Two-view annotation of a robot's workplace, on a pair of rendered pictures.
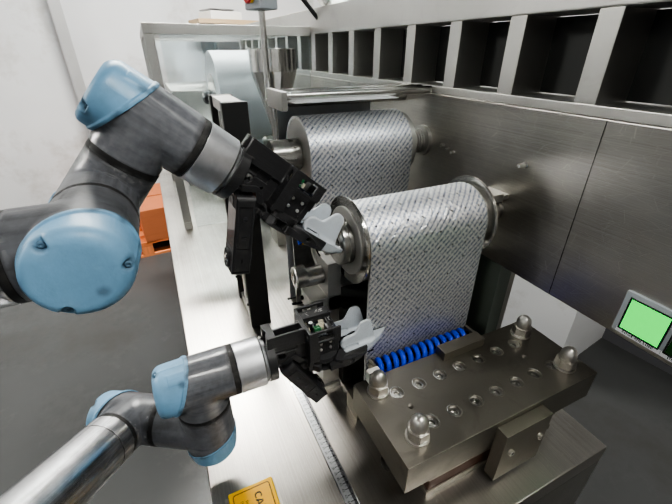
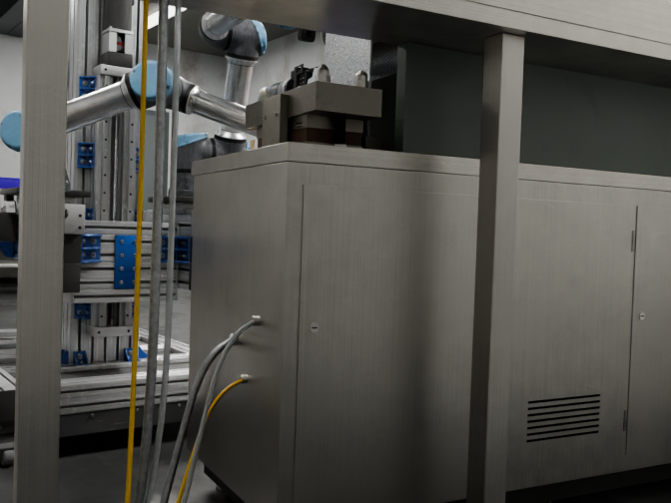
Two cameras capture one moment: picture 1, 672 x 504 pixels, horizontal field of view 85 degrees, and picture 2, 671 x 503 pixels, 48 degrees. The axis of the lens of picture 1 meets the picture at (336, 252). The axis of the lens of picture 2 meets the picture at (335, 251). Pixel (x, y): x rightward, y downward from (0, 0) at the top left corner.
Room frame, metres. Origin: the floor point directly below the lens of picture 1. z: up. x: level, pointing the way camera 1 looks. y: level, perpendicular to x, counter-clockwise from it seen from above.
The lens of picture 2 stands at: (0.44, -2.01, 0.73)
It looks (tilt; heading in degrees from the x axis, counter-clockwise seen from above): 2 degrees down; 87
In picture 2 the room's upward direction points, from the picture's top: 2 degrees clockwise
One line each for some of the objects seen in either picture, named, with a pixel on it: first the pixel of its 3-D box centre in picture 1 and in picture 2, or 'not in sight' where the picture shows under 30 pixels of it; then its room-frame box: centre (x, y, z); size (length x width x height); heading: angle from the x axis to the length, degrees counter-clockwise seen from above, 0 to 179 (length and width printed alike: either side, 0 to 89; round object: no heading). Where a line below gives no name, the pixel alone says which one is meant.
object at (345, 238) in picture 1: (340, 241); not in sight; (0.54, -0.01, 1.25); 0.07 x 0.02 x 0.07; 25
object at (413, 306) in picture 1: (422, 307); (346, 73); (0.54, -0.16, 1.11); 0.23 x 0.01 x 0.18; 115
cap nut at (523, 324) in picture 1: (523, 324); (361, 80); (0.56, -0.37, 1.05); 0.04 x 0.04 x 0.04
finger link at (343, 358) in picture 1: (340, 352); not in sight; (0.45, -0.01, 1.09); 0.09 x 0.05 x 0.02; 114
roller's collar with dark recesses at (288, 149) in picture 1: (284, 155); not in sight; (0.76, 0.11, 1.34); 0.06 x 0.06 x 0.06; 25
